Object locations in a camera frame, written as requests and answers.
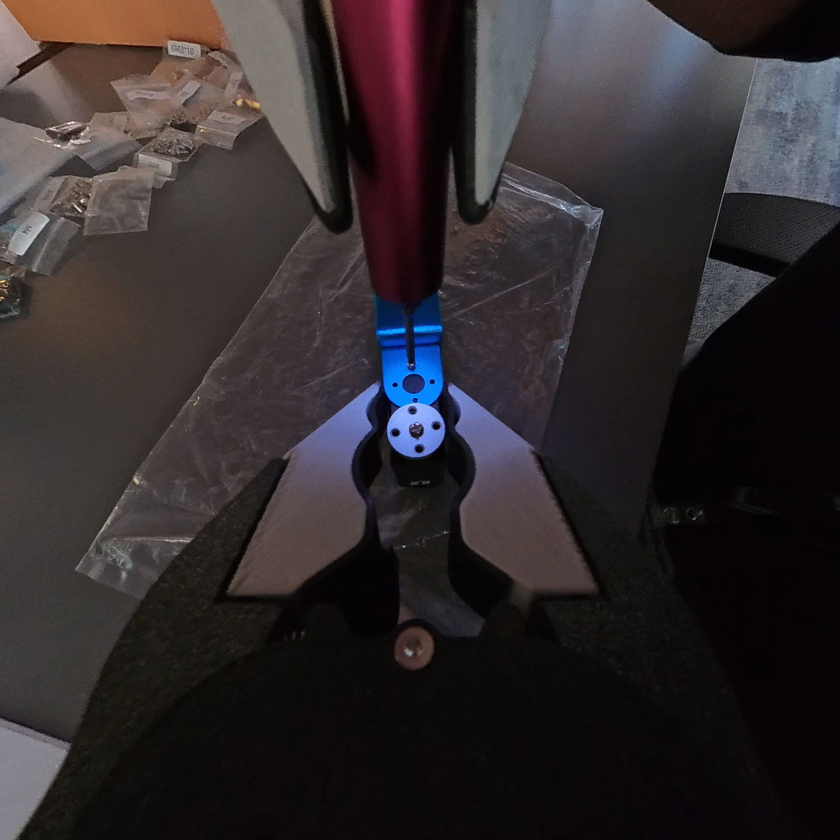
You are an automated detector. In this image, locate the white paper sheet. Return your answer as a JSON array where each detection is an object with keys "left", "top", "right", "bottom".
[{"left": 0, "top": 118, "right": 126, "bottom": 219}]

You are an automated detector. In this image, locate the white foam sheet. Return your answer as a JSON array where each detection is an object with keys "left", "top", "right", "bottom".
[{"left": 0, "top": 13, "right": 43, "bottom": 89}]

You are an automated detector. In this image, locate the blue metal bracket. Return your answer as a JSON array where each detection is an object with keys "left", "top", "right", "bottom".
[{"left": 374, "top": 292, "right": 450, "bottom": 408}]

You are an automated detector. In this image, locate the brown cardboard box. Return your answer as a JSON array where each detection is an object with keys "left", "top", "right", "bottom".
[{"left": 13, "top": 0, "right": 227, "bottom": 50}]

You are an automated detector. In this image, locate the pile of small screw bags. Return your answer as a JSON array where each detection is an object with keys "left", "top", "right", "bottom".
[{"left": 0, "top": 42, "right": 263, "bottom": 322}]

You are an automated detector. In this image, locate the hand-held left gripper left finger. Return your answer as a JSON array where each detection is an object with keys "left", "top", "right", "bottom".
[{"left": 225, "top": 385, "right": 401, "bottom": 636}]

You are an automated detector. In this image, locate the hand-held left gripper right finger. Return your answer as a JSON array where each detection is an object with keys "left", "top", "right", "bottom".
[{"left": 448, "top": 386, "right": 601, "bottom": 621}]

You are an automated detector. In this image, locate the black servo with silver horn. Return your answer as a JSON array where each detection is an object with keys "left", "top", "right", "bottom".
[{"left": 386, "top": 402, "right": 450, "bottom": 488}]

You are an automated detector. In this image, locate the clear plastic bag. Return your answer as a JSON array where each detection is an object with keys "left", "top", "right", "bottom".
[{"left": 75, "top": 161, "right": 605, "bottom": 631}]

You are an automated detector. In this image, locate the black office chair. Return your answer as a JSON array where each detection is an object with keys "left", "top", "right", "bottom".
[{"left": 712, "top": 192, "right": 840, "bottom": 277}]

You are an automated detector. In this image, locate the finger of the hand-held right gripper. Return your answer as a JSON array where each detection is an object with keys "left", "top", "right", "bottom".
[
  {"left": 455, "top": 0, "right": 553, "bottom": 225},
  {"left": 213, "top": 0, "right": 353, "bottom": 235}
]

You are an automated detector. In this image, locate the white box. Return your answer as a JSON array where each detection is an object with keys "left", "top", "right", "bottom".
[{"left": 0, "top": 718, "right": 71, "bottom": 840}]

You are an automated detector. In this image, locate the red metal screwdriver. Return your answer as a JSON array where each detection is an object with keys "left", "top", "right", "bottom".
[{"left": 328, "top": 0, "right": 460, "bottom": 368}]

